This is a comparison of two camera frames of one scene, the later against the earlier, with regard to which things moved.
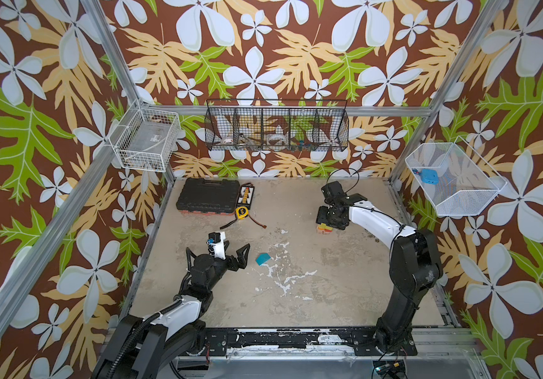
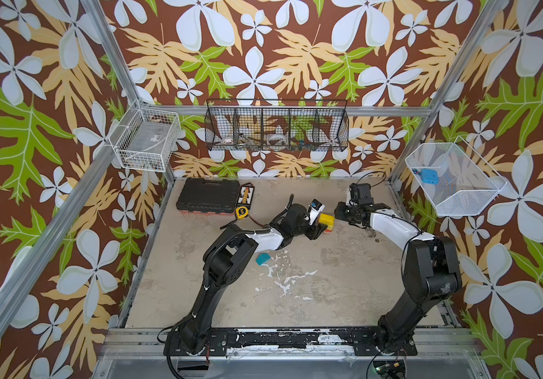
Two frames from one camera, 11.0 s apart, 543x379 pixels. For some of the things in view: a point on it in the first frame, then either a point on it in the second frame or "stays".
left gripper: x=241 y=260 -> x=316 y=230
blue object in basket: x=429 y=176 stays
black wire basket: x=276 y=125 stays
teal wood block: x=262 y=258 stays
